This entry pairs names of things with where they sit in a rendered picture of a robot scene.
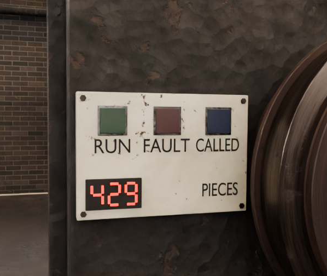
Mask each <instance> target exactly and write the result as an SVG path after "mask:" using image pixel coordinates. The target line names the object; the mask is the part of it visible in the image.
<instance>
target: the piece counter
mask: <svg viewBox="0 0 327 276"><path fill-rule="evenodd" d="M118 184H119V183H118V182H111V183H110V185H118ZM127 185H135V192H137V184H135V182H127ZM127 185H125V193H127ZM135 192H128V193H127V195H135V203H137V194H135ZM101 193H102V194H103V193H104V186H101ZM118 193H121V185H118ZM118 193H111V194H110V195H111V196H118ZM91 194H93V186H91ZM98 196H101V194H93V197H98ZM135 203H127V205H135ZM101 204H104V196H101ZM108 204H110V196H108ZM110 206H118V203H117V204H110Z"/></svg>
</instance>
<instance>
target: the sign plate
mask: <svg viewBox="0 0 327 276"><path fill-rule="evenodd" d="M100 108H126V133H125V134H101V133H100ZM156 108H179V109H180V133H158V134H157V133H156ZM208 109H228V110H230V133H207V118H208ZM247 131H248V96H247V95H212V94H165V93H117V92H93V91H77V92H76V94H75V135H76V218H77V220H78V221H81V220H99V219H118V218H128V217H146V216H165V215H183V214H201V213H212V212H230V211H245V210H246V191H247ZM111 182H118V183H119V184H118V185H121V193H118V185H110V183H111ZM127 182H135V184H137V192H135V185H127ZM125 185H127V193H128V192H135V194H137V203H135V195H127V193H125ZM91 186H93V194H101V196H104V204H101V196H98V197H93V194H91ZM101 186H104V193H103V194H102V193H101ZM111 193H118V195H110V194H111ZM108 196H110V204H117V203H118V206H110V204H108ZM127 203H135V205H127Z"/></svg>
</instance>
